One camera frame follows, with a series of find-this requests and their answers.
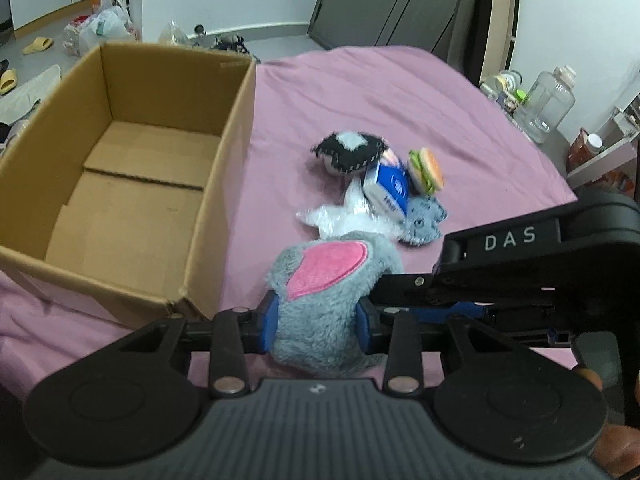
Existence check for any grey pink plush toy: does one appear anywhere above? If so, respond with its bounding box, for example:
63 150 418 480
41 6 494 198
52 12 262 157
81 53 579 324
266 231 404 378

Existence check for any grey blue fuzzy cloth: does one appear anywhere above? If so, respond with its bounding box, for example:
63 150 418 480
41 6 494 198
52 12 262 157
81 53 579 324
399 195 448 247

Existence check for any clear bubble plastic bag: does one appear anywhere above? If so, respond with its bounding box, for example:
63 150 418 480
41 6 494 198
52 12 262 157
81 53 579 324
296 177 404 240

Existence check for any person's right hand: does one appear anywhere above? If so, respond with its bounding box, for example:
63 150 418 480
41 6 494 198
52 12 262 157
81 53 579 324
572 366 640 479

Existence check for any pink bed sheet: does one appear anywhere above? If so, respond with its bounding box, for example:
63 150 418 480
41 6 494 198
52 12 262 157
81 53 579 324
0 45 582 401

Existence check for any plush hamburger toy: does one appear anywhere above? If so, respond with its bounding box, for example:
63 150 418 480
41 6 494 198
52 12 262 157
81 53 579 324
407 148 445 196

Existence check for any black white knitted pouch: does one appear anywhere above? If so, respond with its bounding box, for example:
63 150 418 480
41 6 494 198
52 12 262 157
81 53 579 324
311 131 388 176

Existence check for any clear plastic water jug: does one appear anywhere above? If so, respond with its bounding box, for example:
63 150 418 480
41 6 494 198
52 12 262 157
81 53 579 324
513 65 576 144

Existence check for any brown cardboard box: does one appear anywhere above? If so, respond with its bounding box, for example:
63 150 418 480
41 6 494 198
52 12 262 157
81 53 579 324
1 41 256 328

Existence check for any white jar with lid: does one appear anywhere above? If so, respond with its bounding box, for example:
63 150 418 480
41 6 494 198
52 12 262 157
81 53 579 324
480 70 522 100

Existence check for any leaning wooden board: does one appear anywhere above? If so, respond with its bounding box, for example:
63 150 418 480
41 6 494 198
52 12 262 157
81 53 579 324
480 0 520 81

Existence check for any small clear plastic bag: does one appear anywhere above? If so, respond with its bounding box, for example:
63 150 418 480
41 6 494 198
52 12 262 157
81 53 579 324
157 21 191 47

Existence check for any dark grey wardrobe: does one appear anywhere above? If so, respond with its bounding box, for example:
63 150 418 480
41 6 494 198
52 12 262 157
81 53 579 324
308 0 492 84

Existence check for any white towel on floor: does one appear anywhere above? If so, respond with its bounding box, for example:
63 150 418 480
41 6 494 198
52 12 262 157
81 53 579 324
0 64 61 125

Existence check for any large white plastic bag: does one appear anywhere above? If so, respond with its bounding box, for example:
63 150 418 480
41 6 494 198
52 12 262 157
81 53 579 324
61 0 136 56

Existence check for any yellow slipper near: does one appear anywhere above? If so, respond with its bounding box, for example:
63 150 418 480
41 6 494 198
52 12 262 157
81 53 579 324
0 70 17 96

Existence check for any yellow slipper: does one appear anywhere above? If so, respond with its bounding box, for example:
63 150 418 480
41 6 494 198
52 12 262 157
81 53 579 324
0 70 17 96
22 37 54 55

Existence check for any yellow slipper far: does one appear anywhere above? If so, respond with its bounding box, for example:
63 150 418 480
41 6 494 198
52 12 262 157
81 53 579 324
22 37 54 55

